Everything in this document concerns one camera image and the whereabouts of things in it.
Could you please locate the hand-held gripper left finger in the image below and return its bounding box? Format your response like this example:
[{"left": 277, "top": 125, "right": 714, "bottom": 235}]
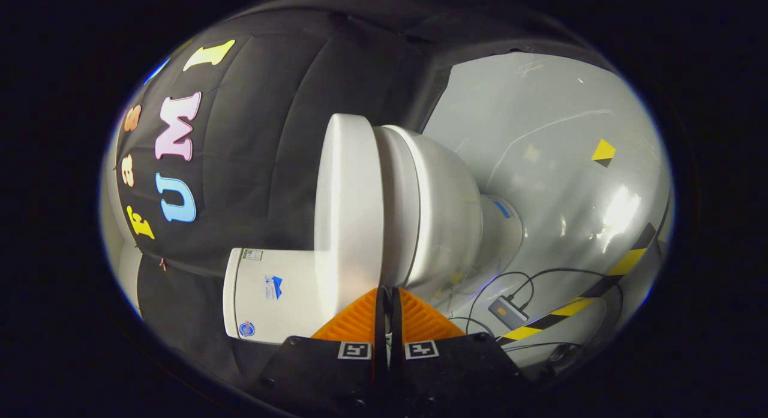
[{"left": 249, "top": 286, "right": 388, "bottom": 416}]

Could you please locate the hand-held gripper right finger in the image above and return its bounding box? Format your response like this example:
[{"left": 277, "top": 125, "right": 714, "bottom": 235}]
[{"left": 389, "top": 286, "right": 530, "bottom": 416}]

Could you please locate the white toilet tank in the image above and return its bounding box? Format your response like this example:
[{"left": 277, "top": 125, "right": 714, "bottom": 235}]
[{"left": 223, "top": 248, "right": 337, "bottom": 345}]

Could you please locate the grey adapter box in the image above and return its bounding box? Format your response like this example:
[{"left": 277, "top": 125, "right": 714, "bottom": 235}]
[{"left": 488, "top": 296, "right": 530, "bottom": 330}]

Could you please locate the yellow black hazard tape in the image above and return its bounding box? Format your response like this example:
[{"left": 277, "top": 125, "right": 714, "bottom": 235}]
[{"left": 497, "top": 222, "right": 661, "bottom": 342}]

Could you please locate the black backdrop cloth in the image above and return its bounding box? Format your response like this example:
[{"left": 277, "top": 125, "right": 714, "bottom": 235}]
[{"left": 111, "top": 0, "right": 619, "bottom": 386}]

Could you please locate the black cable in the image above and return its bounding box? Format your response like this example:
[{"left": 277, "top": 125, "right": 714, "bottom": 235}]
[
  {"left": 516, "top": 267, "right": 625, "bottom": 354},
  {"left": 450, "top": 270, "right": 536, "bottom": 336}
]

